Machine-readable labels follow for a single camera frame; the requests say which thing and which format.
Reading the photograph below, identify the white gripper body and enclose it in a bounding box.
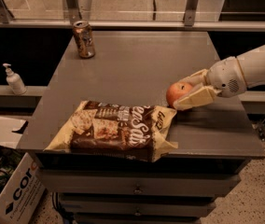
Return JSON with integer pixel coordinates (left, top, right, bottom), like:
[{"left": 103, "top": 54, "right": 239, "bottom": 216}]
[{"left": 206, "top": 57, "right": 247, "bottom": 98}]

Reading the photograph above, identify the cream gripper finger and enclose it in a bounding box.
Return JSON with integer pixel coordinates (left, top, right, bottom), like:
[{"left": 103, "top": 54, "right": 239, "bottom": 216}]
[
  {"left": 181, "top": 69, "right": 208, "bottom": 86},
  {"left": 174, "top": 85, "right": 221, "bottom": 110}
]

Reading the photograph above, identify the red apple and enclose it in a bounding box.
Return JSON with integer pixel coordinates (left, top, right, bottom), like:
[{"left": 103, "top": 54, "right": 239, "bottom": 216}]
[{"left": 166, "top": 82, "right": 192, "bottom": 107}]

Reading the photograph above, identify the brown chip bag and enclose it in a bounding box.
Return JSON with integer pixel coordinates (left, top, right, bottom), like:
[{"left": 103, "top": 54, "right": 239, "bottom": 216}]
[{"left": 47, "top": 101, "right": 178, "bottom": 162}]

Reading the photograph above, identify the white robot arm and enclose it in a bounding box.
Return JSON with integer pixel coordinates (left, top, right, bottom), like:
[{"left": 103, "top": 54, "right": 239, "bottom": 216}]
[{"left": 167, "top": 45, "right": 265, "bottom": 110}]

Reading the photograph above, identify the grey drawer cabinet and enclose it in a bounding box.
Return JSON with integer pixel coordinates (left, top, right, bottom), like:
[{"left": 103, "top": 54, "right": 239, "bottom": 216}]
[{"left": 34, "top": 152, "right": 252, "bottom": 224}]

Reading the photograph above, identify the brown soda can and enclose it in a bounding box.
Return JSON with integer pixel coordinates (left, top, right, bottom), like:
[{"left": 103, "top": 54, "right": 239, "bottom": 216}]
[{"left": 73, "top": 21, "right": 95, "bottom": 59}]

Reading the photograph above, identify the white pump sanitizer bottle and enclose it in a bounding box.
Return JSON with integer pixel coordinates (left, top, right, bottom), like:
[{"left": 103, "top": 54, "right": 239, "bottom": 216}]
[{"left": 3, "top": 63, "right": 27, "bottom": 95}]

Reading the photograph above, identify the white cardboard box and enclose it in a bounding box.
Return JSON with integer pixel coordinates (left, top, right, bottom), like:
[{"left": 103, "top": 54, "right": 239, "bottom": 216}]
[{"left": 0, "top": 116, "right": 45, "bottom": 224}]

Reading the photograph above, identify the metal railing frame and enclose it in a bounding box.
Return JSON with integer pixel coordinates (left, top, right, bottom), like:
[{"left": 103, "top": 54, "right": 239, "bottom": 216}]
[{"left": 0, "top": 0, "right": 265, "bottom": 32}]

